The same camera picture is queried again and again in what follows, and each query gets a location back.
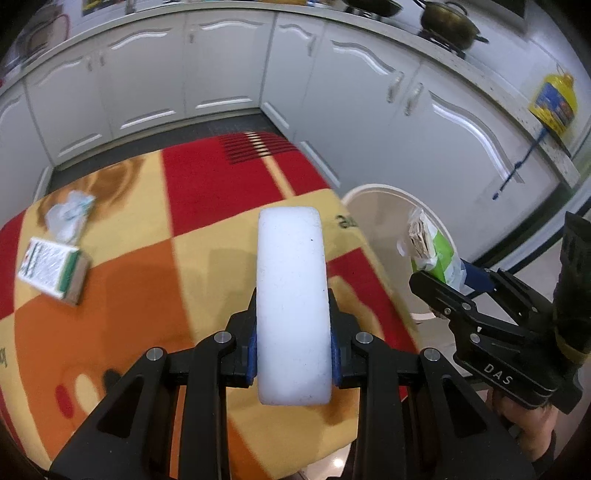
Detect red yellow printed blanket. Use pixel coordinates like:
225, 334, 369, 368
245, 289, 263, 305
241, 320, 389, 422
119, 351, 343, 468
0, 131, 419, 467

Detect blue handled brush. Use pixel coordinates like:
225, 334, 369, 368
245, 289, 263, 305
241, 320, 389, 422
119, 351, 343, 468
492, 129, 548, 200

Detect yellow oil bottle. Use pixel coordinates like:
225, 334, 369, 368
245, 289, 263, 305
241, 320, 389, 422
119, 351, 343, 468
529, 65, 578, 134

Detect white round bin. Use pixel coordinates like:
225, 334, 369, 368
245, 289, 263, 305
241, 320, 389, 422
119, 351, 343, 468
341, 184, 462, 324

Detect brass cooking pot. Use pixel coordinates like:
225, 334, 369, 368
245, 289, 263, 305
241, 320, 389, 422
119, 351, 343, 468
418, 0, 490, 51

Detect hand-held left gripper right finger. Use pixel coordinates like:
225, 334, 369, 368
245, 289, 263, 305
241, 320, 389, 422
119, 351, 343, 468
327, 288, 539, 480

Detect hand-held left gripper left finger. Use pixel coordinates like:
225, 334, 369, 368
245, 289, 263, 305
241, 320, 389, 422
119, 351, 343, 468
48, 288, 259, 480

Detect green white medicine box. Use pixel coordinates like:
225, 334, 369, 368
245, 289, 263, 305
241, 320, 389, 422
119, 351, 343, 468
17, 237, 90, 305

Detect white green paper bag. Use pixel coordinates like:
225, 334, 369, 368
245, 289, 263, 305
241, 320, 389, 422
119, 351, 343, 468
397, 208, 467, 291

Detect person's right hand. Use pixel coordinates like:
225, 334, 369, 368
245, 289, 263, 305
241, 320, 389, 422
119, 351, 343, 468
493, 396, 558, 462

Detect black wok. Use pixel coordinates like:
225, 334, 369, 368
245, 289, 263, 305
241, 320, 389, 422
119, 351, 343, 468
344, 0, 404, 19

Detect crumpled clear plastic wrapper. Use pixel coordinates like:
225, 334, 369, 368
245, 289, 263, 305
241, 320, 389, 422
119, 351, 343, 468
45, 191, 96, 243

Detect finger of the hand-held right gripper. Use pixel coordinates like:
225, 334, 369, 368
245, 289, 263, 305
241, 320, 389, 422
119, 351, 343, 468
462, 261, 552, 324
409, 271, 481, 333

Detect white kitchen base cabinets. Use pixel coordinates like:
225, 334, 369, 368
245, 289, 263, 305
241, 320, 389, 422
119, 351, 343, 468
0, 9, 578, 268

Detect white foam block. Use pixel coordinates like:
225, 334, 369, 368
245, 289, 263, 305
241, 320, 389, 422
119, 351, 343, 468
256, 206, 333, 407

